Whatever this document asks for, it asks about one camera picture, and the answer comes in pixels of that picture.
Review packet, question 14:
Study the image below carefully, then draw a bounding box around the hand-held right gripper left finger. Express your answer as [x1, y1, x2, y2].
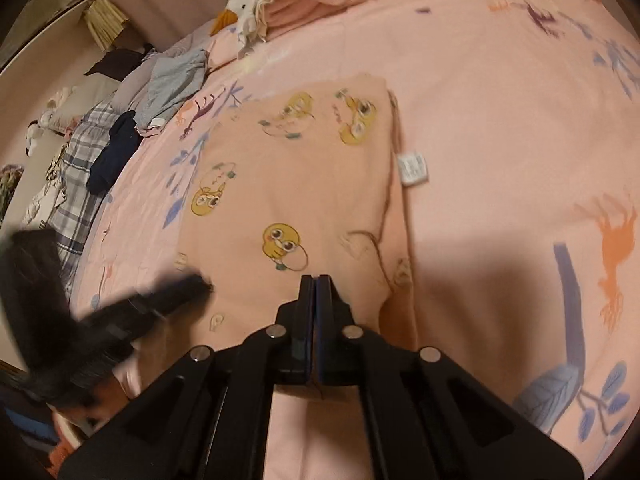
[59, 274, 317, 480]

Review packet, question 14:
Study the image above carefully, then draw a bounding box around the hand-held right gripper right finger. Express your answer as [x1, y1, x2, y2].
[315, 274, 585, 480]

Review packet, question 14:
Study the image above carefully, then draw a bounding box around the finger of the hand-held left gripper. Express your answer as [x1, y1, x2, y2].
[95, 272, 214, 342]

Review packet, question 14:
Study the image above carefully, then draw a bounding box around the peach cartoon print garment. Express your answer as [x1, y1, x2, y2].
[175, 74, 431, 356]

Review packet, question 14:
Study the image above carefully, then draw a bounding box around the grey plaid blanket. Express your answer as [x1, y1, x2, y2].
[47, 100, 124, 283]

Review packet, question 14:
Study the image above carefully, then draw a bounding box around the navy garment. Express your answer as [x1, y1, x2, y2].
[86, 110, 144, 194]

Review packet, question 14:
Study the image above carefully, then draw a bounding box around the small pink garment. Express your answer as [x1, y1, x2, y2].
[136, 119, 167, 139]

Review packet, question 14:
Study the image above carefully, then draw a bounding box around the white and black plush toy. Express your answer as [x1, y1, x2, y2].
[24, 119, 48, 157]

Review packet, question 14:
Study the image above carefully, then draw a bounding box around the grey garment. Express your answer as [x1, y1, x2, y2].
[134, 49, 210, 129]

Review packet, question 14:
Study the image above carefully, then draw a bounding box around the black garment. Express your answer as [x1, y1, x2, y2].
[84, 45, 157, 82]

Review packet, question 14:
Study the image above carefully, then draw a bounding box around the pink printed blanket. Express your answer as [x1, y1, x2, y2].
[67, 0, 640, 480]

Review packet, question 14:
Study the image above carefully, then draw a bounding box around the stack of books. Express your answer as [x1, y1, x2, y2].
[82, 0, 131, 52]

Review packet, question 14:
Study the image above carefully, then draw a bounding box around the white goose plush toy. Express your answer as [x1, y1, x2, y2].
[210, 0, 273, 37]

